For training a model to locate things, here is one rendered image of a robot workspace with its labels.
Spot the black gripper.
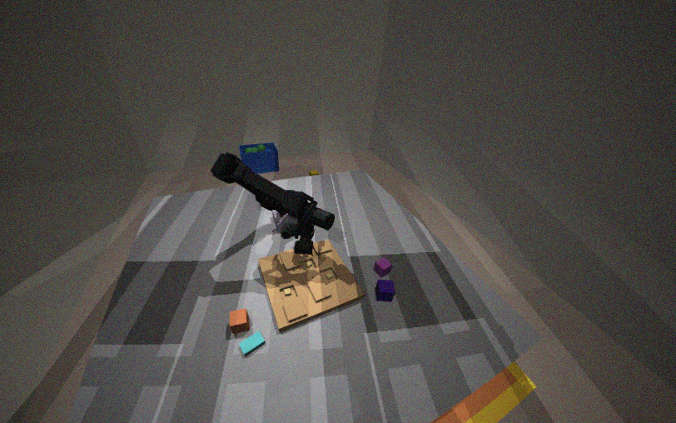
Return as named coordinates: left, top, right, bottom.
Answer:
left=294, top=220, right=315, bottom=255

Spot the teal rectangular block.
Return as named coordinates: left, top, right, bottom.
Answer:
left=239, top=331, right=265, bottom=357

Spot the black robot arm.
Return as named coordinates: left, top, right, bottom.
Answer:
left=211, top=152, right=335, bottom=239

